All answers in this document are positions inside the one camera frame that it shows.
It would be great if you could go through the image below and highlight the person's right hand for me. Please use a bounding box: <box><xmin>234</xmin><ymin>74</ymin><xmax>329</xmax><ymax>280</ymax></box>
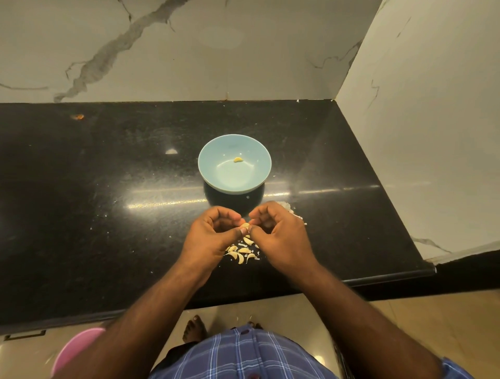
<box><xmin>247</xmin><ymin>201</ymin><xmax>318</xmax><ymax>279</ymax></box>

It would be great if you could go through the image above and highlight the person's left hand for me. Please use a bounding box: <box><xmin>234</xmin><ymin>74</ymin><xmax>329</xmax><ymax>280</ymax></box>
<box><xmin>180</xmin><ymin>206</ymin><xmax>248</xmax><ymax>285</ymax></box>

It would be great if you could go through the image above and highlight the garlic peel scrap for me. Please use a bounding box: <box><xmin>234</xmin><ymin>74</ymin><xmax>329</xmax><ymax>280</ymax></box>
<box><xmin>277</xmin><ymin>201</ymin><xmax>308</xmax><ymax>228</ymax></box>

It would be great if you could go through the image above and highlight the pile of garlic skins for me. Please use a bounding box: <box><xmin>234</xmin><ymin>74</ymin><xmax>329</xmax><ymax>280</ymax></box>
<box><xmin>225</xmin><ymin>238</ymin><xmax>262</xmax><ymax>265</ymax></box>

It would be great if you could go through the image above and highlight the light blue bowl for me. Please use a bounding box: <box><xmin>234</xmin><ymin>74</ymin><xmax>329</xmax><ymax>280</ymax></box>
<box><xmin>197</xmin><ymin>134</ymin><xmax>273</xmax><ymax>195</ymax></box>

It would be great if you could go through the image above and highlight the person's right forearm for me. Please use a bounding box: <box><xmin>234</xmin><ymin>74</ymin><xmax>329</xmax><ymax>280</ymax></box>
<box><xmin>295</xmin><ymin>261</ymin><xmax>445</xmax><ymax>379</ymax></box>

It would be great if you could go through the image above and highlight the person's left forearm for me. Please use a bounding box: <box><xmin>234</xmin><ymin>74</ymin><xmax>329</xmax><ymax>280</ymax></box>
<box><xmin>53</xmin><ymin>267</ymin><xmax>208</xmax><ymax>379</ymax></box>

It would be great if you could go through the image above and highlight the person's left foot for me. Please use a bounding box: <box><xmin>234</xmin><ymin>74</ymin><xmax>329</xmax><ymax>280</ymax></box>
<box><xmin>183</xmin><ymin>314</ymin><xmax>208</xmax><ymax>343</ymax></box>

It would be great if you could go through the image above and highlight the blue plaid shirt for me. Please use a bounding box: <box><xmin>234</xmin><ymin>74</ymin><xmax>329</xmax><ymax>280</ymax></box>
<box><xmin>150</xmin><ymin>325</ymin><xmax>474</xmax><ymax>379</ymax></box>

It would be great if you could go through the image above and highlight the black cabinet trim strip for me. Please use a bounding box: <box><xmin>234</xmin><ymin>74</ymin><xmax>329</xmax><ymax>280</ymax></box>
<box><xmin>332</xmin><ymin>328</ymin><xmax>359</xmax><ymax>379</ymax></box>

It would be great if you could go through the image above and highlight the pink plastic bucket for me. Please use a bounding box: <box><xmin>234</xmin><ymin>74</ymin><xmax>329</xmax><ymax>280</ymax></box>
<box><xmin>52</xmin><ymin>327</ymin><xmax>106</xmax><ymax>377</ymax></box>

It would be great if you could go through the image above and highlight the black drawer handle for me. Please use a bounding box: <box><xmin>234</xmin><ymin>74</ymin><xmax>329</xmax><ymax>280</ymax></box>
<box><xmin>4</xmin><ymin>330</ymin><xmax>46</xmax><ymax>340</ymax></box>

